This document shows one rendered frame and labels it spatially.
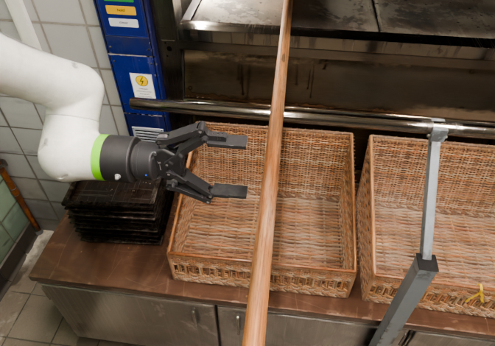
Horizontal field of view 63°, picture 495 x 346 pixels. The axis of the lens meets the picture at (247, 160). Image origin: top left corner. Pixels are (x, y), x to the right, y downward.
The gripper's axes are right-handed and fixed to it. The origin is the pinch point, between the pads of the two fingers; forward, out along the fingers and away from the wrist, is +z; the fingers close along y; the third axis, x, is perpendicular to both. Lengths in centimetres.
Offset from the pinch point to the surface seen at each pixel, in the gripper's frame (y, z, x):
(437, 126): 2.1, 41.4, -19.9
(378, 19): 1, 35, -72
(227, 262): 47.4, -5.5, -7.9
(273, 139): -1.4, 5.7, -7.5
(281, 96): -1.3, 6.5, -22.7
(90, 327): 97, -59, -4
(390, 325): 53, 40, 3
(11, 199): 90, -117, -55
